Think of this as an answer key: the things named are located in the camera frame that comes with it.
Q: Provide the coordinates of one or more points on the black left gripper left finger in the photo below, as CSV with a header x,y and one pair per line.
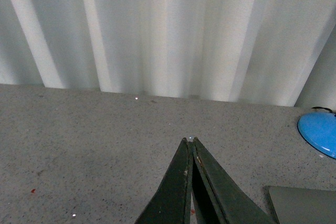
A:
x,y
172,201

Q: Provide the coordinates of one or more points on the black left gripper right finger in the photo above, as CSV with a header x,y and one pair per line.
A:
x,y
217,198

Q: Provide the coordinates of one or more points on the grey laptop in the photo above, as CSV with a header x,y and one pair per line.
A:
x,y
301,205

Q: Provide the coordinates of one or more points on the blue desk lamp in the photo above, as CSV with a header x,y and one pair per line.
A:
x,y
318,129

